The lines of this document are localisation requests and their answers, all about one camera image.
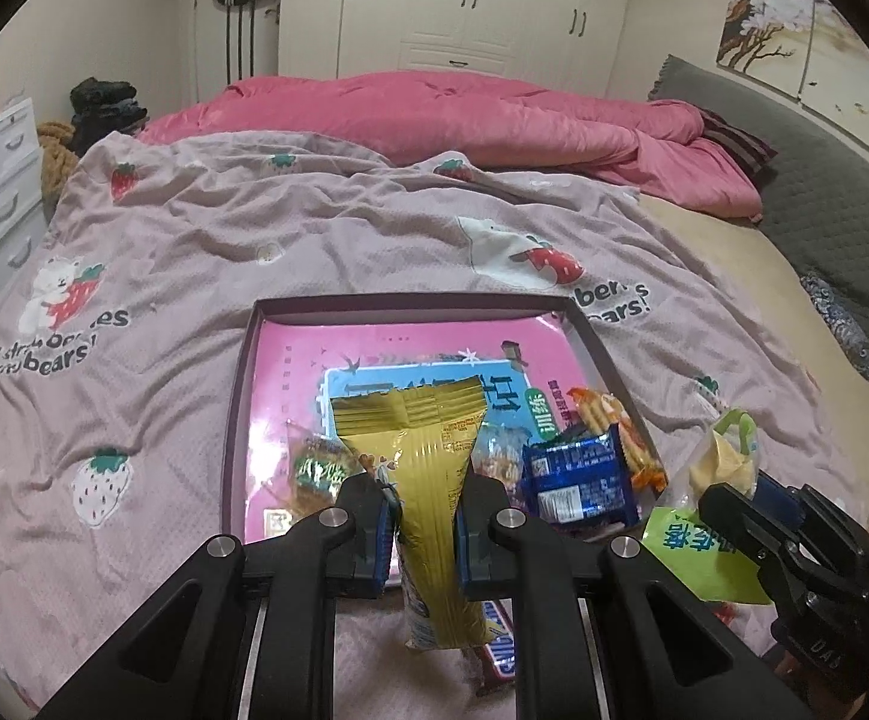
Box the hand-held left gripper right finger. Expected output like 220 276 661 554
456 474 814 720

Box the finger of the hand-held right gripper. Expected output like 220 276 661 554
700 484 804 595
756 472 817 535

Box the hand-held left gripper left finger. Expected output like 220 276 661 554
40 474 398 720

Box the lime green snack packet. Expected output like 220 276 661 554
640 502 772 608

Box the brown chocolate bar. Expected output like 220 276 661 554
471 600 518 683

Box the yellow green pastry packet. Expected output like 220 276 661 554
284 420 371 518
663 409 761 518

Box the blue cookie packet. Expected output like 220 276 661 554
520 424 641 530

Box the clear red candy packet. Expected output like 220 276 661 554
471 420 533 496

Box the yellow wafer packet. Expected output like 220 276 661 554
327 375 491 652

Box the orange cracker packet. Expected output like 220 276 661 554
565 386 667 492

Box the shallow dark cardboard box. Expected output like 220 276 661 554
220 292 667 548

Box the patterned dark cloth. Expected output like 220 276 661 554
801 270 869 383

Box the pink book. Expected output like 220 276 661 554
243 319 615 541

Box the beige bed sheet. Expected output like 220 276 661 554
636 191 869 511

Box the grey headboard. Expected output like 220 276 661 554
648 54 869 383

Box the striped pillow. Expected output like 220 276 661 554
693 106 780 173

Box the printed strawberry blanket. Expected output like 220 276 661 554
0 129 829 720

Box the yellow knit blanket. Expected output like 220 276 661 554
35 120 86 200

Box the pink quilt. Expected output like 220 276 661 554
138 69 765 222

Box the dark clothes pile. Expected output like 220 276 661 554
68 77 152 143

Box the black striped hanging jacket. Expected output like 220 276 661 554
209 0 281 83

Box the white wardrobe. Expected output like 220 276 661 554
276 0 641 80

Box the wall poster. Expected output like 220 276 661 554
715 0 869 166

